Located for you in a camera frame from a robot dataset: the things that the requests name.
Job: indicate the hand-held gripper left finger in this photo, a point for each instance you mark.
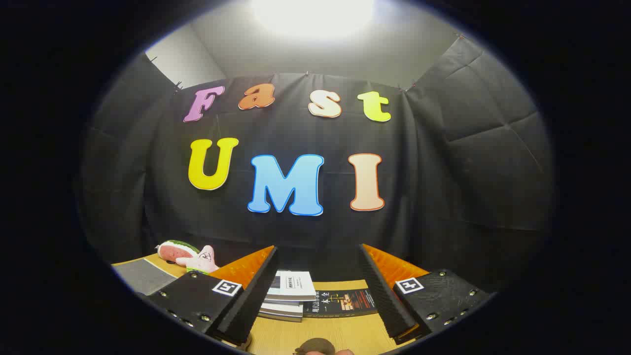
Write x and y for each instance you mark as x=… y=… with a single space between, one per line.
x=251 y=301

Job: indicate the bright ceiling light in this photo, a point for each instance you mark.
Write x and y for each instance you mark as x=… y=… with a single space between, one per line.
x=313 y=15

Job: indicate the grey fabric storage box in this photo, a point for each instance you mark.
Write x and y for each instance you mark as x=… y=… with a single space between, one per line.
x=145 y=276

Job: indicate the thick white book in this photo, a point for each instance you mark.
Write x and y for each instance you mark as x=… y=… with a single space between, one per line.
x=283 y=306

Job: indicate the watermelon slice plush toy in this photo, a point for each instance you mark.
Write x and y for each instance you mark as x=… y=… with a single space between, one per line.
x=172 y=251

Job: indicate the pink starfish plush toy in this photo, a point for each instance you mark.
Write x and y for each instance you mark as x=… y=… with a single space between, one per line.
x=202 y=260

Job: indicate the dark cover book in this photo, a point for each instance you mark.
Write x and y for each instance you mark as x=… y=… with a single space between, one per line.
x=278 y=316

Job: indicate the white portrait cover book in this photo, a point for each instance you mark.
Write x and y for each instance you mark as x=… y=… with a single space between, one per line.
x=296 y=285

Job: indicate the black paperback book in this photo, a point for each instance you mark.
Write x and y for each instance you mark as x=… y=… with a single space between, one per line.
x=340 y=303

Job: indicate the brown fuzzy shoe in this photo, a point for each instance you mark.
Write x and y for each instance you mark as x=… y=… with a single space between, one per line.
x=315 y=346

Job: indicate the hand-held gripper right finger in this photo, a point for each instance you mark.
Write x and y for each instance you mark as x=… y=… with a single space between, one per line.
x=384 y=301

